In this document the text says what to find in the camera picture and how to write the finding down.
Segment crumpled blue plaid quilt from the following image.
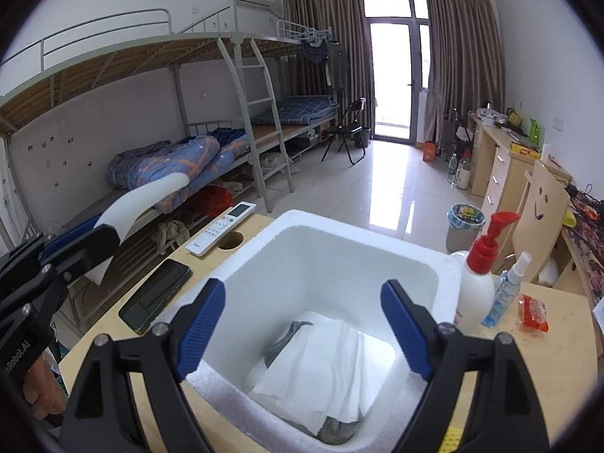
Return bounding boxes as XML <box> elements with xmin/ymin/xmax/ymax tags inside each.
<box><xmin>109</xmin><ymin>134</ymin><xmax>251</xmax><ymax>212</ymax></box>

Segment printed desk mat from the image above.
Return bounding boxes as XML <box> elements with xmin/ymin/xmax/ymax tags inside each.
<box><xmin>564</xmin><ymin>193</ymin><xmax>604</xmax><ymax>312</ymax></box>

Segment red snack packet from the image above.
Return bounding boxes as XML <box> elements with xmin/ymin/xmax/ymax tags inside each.
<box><xmin>518</xmin><ymin>294</ymin><xmax>551</xmax><ymax>333</ymax></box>

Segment white bed ladder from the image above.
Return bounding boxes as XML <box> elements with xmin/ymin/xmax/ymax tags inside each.
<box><xmin>217</xmin><ymin>35</ymin><xmax>296</xmax><ymax>213</ymax></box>

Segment white bottle with red pump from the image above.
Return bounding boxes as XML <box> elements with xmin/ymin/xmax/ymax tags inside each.
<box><xmin>448</xmin><ymin>211</ymin><xmax>521</xmax><ymax>336</ymax></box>

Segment white tissue paper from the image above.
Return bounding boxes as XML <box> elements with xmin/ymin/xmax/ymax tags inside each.
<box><xmin>245</xmin><ymin>310</ymin><xmax>366</xmax><ymax>423</ymax></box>

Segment clear water bottles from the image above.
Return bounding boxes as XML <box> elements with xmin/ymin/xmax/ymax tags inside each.
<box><xmin>446</xmin><ymin>148</ymin><xmax>473</xmax><ymax>190</ymax></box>

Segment glass balcony door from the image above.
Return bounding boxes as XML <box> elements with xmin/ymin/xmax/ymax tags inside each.
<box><xmin>361</xmin><ymin>0</ymin><xmax>431</xmax><ymax>142</ymax></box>

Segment white remote control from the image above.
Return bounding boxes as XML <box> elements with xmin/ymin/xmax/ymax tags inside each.
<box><xmin>185</xmin><ymin>201</ymin><xmax>257</xmax><ymax>258</ymax></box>

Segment wooden smiley chair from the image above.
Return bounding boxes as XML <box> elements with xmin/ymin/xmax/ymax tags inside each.
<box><xmin>495</xmin><ymin>159</ymin><xmax>583</xmax><ymax>288</ymax></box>

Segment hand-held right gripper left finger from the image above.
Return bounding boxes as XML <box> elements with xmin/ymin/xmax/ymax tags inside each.
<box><xmin>59</xmin><ymin>278</ymin><xmax>226</xmax><ymax>453</ymax></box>

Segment folded blue plaid quilt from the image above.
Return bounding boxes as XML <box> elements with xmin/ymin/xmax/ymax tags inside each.
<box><xmin>250</xmin><ymin>95</ymin><xmax>338</xmax><ymax>126</ymax></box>

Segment grey trash bin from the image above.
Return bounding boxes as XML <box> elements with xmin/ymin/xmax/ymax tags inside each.
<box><xmin>446</xmin><ymin>203</ymin><xmax>487</xmax><ymax>253</ymax></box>

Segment black phone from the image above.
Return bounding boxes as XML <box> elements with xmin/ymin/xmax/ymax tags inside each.
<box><xmin>118</xmin><ymin>259</ymin><xmax>193</xmax><ymax>332</ymax></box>

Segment white metal bunk bed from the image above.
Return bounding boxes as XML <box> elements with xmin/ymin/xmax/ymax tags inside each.
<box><xmin>0</xmin><ymin>8</ymin><xmax>341</xmax><ymax>331</ymax></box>

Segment dark blue clothes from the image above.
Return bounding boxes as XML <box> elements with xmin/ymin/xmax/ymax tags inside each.
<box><xmin>208</xmin><ymin>127</ymin><xmax>246</xmax><ymax>145</ymax></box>

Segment wooden desk with drawers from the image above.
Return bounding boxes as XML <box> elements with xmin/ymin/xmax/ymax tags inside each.
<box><xmin>467</xmin><ymin>112</ymin><xmax>574</xmax><ymax>227</ymax></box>

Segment blue spray bottle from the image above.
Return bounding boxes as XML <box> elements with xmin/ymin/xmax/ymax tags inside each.
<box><xmin>481</xmin><ymin>251</ymin><xmax>533</xmax><ymax>328</ymax></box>

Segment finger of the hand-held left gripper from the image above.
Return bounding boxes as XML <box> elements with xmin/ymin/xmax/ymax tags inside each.
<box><xmin>47</xmin><ymin>228</ymin><xmax>121</xmax><ymax>284</ymax></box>
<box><xmin>14</xmin><ymin>224</ymin><xmax>97</xmax><ymax>260</ymax></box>

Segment beige cloth bundle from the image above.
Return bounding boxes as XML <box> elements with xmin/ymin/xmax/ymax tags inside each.
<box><xmin>156</xmin><ymin>219</ymin><xmax>192</xmax><ymax>251</ymax></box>

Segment person's left hand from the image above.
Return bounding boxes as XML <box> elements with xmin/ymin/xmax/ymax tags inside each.
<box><xmin>23</xmin><ymin>354</ymin><xmax>67</xmax><ymax>423</ymax></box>

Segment black folding chair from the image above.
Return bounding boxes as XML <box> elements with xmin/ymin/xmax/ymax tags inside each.
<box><xmin>322</xmin><ymin>98</ymin><xmax>368</xmax><ymax>166</ymax></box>

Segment yellow sponge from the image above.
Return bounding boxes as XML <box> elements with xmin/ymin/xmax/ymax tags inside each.
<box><xmin>441</xmin><ymin>427</ymin><xmax>465</xmax><ymax>453</ymax></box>

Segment black folding cart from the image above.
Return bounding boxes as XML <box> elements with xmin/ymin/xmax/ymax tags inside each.
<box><xmin>441</xmin><ymin>108</ymin><xmax>473</xmax><ymax>152</ymax></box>

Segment brown curtain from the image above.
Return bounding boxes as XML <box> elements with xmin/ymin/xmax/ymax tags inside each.
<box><xmin>282</xmin><ymin>0</ymin><xmax>376</xmax><ymax>140</ymax></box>
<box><xmin>423</xmin><ymin>0</ymin><xmax>507</xmax><ymax>145</ymax></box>

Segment white foam strip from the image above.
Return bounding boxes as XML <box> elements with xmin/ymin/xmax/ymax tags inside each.
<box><xmin>89</xmin><ymin>173</ymin><xmax>190</xmax><ymax>286</ymax></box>

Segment white foam box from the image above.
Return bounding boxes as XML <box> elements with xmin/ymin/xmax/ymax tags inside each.
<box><xmin>185</xmin><ymin>208</ymin><xmax>462</xmax><ymax>453</ymax></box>

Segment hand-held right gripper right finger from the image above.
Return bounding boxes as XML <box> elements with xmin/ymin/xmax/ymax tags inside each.
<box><xmin>381</xmin><ymin>279</ymin><xmax>550</xmax><ymax>453</ymax></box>

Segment red bag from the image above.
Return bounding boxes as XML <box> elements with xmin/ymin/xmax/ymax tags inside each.
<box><xmin>191</xmin><ymin>185</ymin><xmax>233</xmax><ymax>218</ymax></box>

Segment dark hanging clothes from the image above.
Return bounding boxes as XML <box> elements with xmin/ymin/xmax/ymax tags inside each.
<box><xmin>302</xmin><ymin>40</ymin><xmax>347</xmax><ymax>88</ymax></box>

